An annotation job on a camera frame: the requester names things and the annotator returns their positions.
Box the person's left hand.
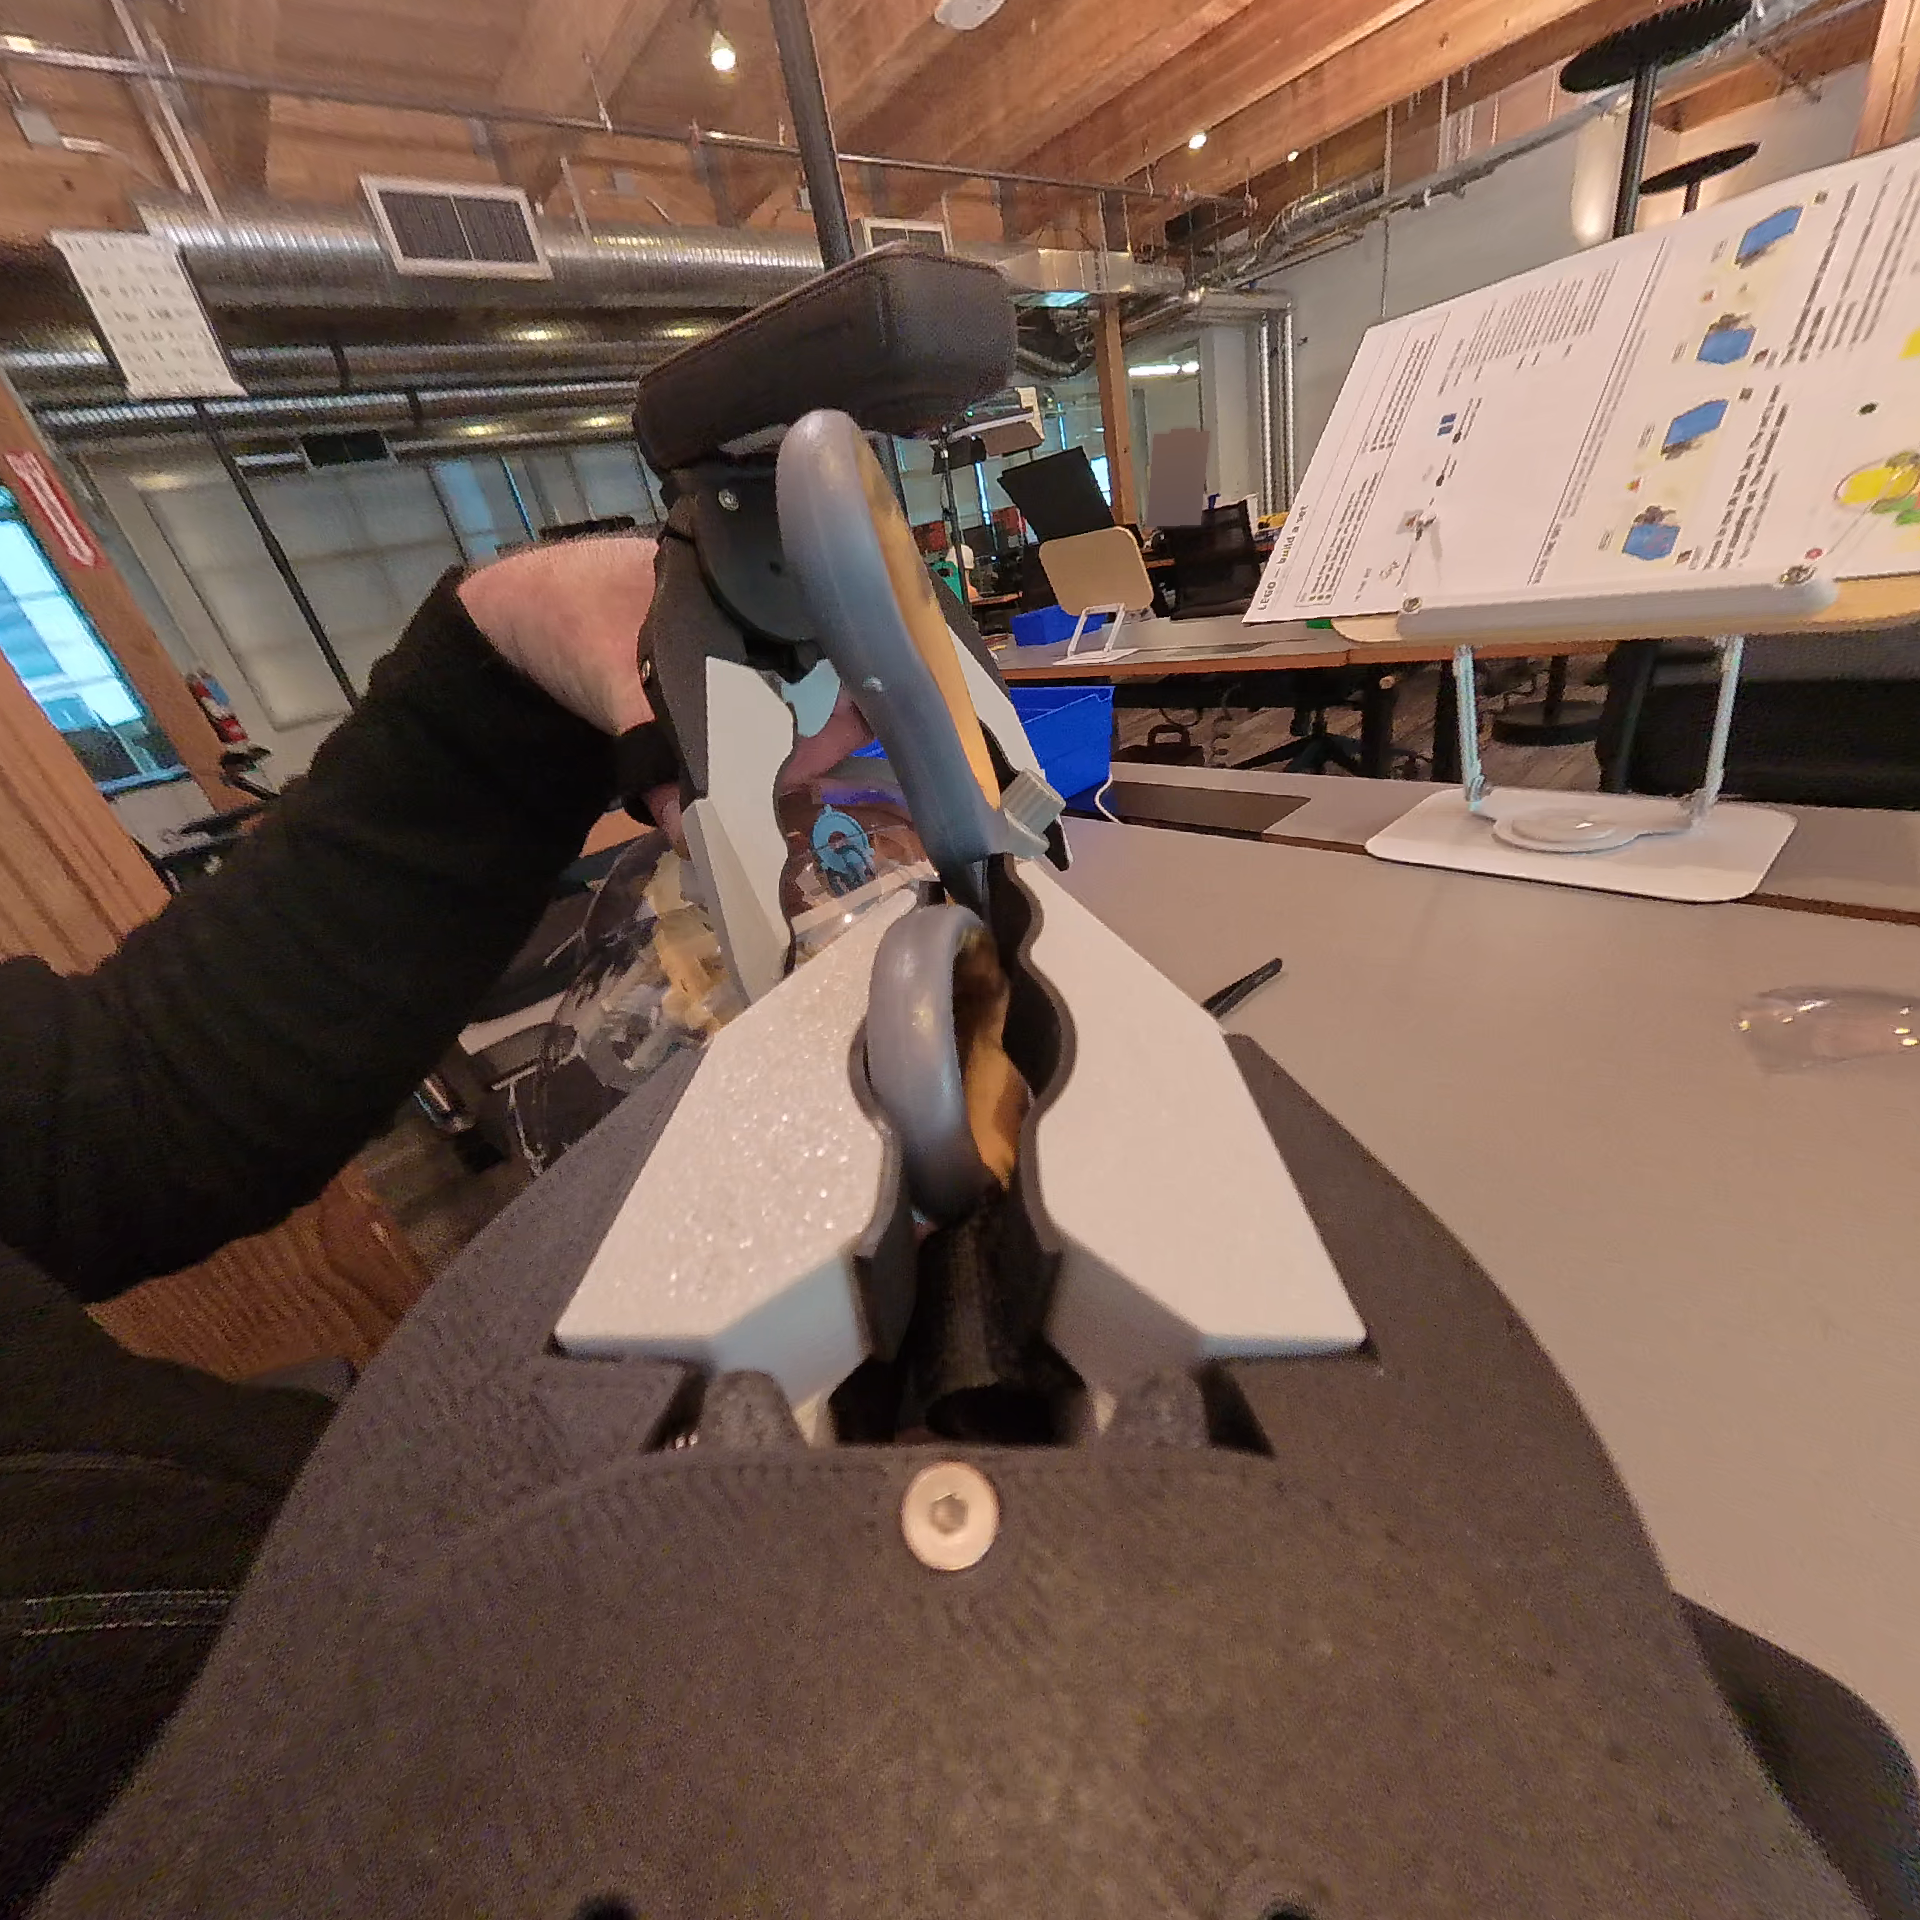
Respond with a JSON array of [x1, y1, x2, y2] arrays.
[[458, 538, 666, 741]]

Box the white ceiling vent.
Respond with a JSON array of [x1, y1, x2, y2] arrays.
[[359, 176, 554, 281]]

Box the silver air duct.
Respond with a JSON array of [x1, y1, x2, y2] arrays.
[[136, 193, 1203, 309]]

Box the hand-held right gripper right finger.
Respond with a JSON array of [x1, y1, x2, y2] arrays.
[[990, 866, 1369, 1440]]

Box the blue bin with square label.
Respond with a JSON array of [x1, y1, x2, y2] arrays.
[[1001, 682, 1121, 826]]

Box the printed instruction sheet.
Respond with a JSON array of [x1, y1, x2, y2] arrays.
[[1241, 176, 1920, 625]]

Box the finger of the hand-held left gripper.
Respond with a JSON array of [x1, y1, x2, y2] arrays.
[[950, 644, 1071, 873], [680, 652, 798, 1003]]

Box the tan-backed document stand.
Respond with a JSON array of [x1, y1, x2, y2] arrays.
[[1039, 525, 1158, 665]]

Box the clear plastic shell piece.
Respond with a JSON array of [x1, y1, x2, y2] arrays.
[[1737, 984, 1920, 1076]]

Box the black round-top stand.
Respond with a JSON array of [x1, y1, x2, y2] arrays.
[[1558, 0, 1760, 243]]

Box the clear maze puzzle ball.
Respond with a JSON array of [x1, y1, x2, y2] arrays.
[[546, 787, 962, 1099]]

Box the black pole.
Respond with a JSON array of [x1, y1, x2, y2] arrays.
[[768, 0, 860, 275]]

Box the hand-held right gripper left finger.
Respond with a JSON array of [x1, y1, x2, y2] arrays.
[[552, 912, 916, 1450]]

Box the grey scissors with yellow lining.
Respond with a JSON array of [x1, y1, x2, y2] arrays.
[[772, 408, 1071, 1225]]

